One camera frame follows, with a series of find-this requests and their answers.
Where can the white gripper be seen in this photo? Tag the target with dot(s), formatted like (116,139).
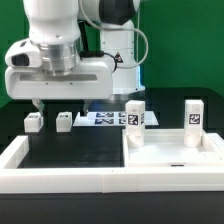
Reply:
(26,78)

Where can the white square tabletop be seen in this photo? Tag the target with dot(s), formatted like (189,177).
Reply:
(165,148)

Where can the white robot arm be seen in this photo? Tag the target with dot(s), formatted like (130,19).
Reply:
(76,49)

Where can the white marker sheet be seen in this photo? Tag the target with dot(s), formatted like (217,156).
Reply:
(115,118)

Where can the white U-shaped fence wall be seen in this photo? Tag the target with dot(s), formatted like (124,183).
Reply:
(14,180)

